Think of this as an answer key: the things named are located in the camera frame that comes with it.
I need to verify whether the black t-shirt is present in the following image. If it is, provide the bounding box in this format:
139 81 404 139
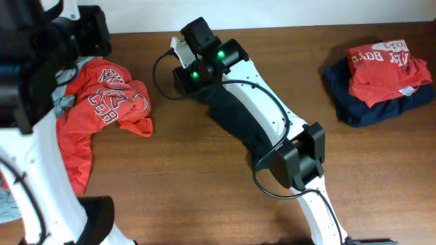
191 86 273 170

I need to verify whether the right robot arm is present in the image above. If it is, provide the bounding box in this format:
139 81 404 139
168 18 350 244

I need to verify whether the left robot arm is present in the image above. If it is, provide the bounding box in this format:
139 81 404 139
1 0 131 244

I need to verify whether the crumpled red t-shirt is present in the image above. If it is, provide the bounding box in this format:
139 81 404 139
57 58 153 194

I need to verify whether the folded navy t-shirt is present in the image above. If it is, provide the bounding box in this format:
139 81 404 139
322 58 435 128

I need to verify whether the folded red printed t-shirt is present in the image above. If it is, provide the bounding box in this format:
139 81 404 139
347 39 433 108

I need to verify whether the grey t-shirt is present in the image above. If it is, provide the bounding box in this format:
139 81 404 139
1 56 97 224

